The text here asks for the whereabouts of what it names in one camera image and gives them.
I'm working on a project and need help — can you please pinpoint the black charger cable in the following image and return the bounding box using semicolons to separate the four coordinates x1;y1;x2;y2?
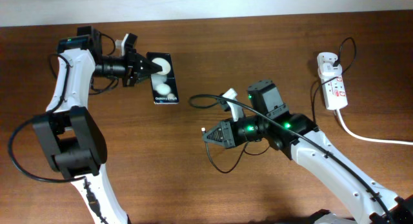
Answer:
201;36;357;174

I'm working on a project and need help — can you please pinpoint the black smartphone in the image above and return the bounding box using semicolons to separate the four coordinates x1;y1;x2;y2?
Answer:
146;52;179;105

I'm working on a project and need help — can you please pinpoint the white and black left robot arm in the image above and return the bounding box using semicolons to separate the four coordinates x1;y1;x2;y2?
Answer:
33;26;162;223

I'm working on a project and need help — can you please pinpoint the white charger plug adapter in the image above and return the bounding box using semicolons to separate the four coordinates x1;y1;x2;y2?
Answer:
318;63;343;78

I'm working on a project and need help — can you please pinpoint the white power strip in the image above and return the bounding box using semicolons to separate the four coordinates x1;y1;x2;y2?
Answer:
317;52;348;110

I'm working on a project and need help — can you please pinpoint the white power strip cord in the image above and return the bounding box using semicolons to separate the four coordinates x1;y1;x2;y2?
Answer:
334;108;413;146

